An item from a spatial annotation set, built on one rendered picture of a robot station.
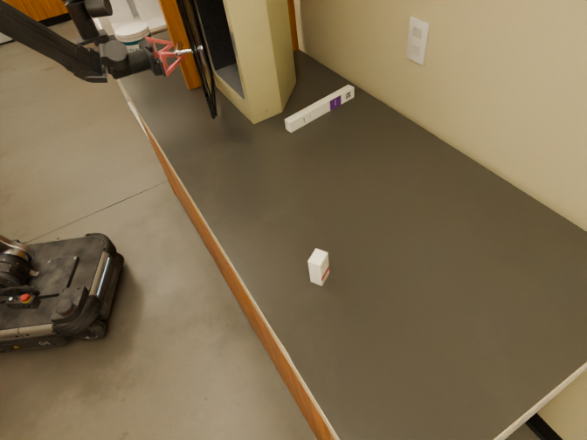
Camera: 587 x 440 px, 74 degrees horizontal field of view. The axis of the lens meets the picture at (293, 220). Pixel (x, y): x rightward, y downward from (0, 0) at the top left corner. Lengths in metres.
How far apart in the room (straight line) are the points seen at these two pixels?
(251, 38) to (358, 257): 0.69
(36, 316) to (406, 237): 1.66
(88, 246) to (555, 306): 1.95
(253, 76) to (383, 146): 0.44
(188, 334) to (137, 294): 0.40
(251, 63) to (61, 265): 1.40
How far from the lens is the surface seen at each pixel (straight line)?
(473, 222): 1.01
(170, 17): 1.53
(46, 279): 2.17
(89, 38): 1.56
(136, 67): 1.28
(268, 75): 1.28
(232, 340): 1.90
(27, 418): 2.18
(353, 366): 0.78
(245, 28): 1.21
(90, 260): 2.15
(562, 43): 0.99
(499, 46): 1.07
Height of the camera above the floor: 1.66
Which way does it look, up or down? 47 degrees down
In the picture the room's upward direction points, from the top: 9 degrees counter-clockwise
